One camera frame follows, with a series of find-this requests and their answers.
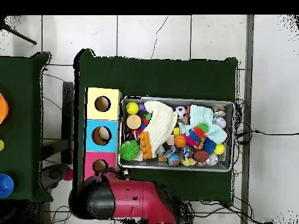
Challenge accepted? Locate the brown toy football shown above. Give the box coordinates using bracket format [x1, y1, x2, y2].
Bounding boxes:
[193, 149, 210, 163]

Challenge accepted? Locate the black metal frame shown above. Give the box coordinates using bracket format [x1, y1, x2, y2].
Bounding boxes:
[61, 81, 75, 165]

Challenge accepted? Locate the yellow smiley ball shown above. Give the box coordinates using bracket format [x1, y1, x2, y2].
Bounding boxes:
[126, 101, 140, 116]

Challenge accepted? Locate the green spiky ball toy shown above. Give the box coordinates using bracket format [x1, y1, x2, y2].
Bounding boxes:
[119, 139, 140, 162]

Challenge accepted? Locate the mint green knitted cloth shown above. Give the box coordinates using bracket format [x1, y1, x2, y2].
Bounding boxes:
[178, 104, 228, 145]

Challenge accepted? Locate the long multicoloured spiky caterpillar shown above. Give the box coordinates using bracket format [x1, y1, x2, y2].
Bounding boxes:
[183, 122, 210, 150]

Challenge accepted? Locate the toy burger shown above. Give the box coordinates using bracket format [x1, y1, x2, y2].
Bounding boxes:
[126, 114, 142, 130]

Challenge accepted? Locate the black power cable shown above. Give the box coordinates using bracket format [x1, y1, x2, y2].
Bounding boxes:
[235, 129, 299, 137]

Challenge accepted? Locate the small soccer ball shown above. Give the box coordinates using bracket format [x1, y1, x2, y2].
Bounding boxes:
[174, 106, 187, 120]

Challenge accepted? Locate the orange plastic building brick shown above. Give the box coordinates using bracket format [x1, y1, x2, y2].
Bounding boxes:
[139, 131, 153, 160]

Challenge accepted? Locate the black rod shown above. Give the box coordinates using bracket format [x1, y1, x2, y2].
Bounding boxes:
[0, 23, 37, 46]

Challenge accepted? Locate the wooden box with three holes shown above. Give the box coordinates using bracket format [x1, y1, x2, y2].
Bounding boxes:
[82, 87, 123, 183]

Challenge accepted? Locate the cream knitted cloth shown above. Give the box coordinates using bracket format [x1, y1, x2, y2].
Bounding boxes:
[139, 100, 178, 159]

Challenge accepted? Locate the orange plastic object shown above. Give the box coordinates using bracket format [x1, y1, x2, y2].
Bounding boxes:
[0, 92, 9, 125]

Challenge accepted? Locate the clear mesh bin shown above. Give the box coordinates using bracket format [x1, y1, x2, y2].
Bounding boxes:
[117, 95, 235, 173]

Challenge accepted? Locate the small orange basketball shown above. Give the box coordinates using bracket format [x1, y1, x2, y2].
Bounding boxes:
[174, 134, 187, 148]

